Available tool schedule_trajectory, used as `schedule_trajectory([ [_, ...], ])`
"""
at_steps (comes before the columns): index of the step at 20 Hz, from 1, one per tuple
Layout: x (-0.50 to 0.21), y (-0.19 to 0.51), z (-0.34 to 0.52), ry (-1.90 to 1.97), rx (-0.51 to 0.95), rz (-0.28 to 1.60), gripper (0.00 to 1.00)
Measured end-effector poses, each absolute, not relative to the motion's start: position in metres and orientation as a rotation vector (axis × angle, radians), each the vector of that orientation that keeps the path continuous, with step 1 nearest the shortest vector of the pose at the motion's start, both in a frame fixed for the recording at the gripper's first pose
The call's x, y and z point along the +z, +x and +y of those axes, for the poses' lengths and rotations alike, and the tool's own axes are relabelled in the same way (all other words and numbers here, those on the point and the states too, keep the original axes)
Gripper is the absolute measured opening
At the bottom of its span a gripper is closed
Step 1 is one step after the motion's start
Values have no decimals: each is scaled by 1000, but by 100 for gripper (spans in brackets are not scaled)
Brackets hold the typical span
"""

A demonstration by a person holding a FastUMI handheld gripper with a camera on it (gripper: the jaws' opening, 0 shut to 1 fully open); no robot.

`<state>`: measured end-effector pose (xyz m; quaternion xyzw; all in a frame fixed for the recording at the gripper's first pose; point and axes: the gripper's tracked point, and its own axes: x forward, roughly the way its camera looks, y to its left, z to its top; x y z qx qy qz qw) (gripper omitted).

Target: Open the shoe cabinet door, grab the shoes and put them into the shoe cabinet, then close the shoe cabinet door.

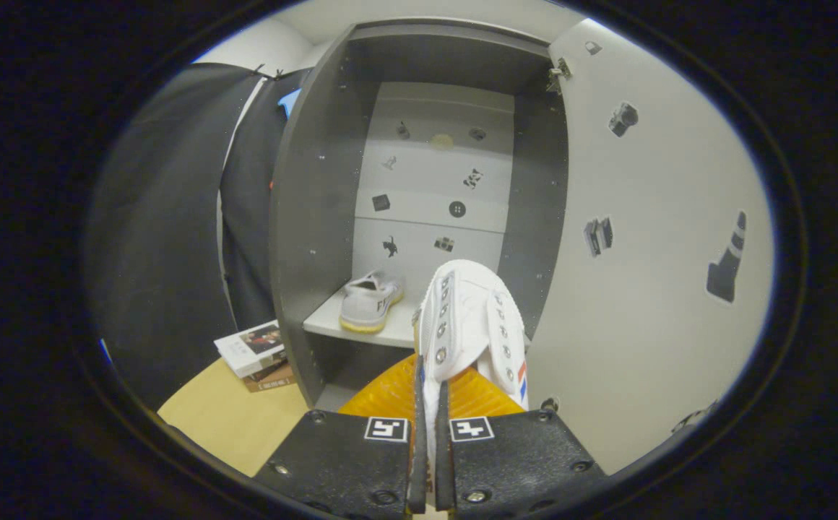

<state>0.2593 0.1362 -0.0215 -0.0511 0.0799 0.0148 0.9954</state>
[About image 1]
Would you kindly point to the brown book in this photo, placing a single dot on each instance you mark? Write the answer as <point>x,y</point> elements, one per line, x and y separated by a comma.
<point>274,381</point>

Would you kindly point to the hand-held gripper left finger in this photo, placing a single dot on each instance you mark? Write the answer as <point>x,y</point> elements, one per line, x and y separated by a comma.
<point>419,462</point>

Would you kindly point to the white shoe with yellow sole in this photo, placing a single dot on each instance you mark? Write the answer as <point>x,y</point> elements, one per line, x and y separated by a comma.
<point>368,303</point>

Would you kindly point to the white shoe with striped side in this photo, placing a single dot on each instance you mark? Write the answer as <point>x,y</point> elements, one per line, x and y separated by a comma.
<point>469,318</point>

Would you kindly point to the white book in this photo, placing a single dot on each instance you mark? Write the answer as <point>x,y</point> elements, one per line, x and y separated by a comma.
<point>249,347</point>

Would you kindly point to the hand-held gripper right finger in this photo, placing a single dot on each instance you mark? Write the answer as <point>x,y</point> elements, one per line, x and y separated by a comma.
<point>442,462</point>

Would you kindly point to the dark grey shoe cabinet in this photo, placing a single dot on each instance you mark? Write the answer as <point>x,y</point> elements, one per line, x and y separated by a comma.
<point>318,217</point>

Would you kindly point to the grey shoe cabinet door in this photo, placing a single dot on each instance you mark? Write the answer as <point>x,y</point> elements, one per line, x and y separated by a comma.
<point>643,289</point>

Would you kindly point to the black backdrop cloth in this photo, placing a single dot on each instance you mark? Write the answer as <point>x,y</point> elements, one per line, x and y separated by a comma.
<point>159,253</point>

